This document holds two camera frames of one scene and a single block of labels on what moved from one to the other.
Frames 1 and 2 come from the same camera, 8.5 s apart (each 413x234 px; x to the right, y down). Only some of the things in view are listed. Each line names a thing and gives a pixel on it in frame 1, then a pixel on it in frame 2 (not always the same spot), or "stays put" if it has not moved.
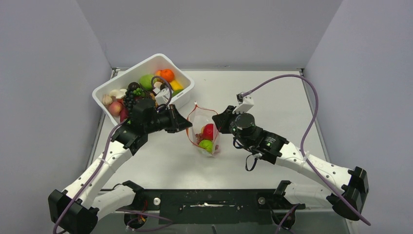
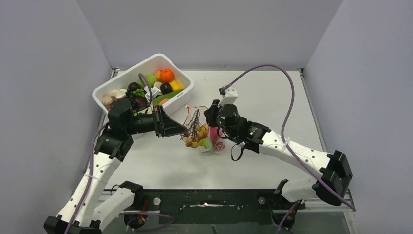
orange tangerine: [167, 74] stays put
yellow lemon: [176, 85] stays put
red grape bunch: [199, 138] → [219, 146]
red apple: [207, 131] → [214, 135]
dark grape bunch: [129, 101] stays put
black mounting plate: [219, 205] stays put
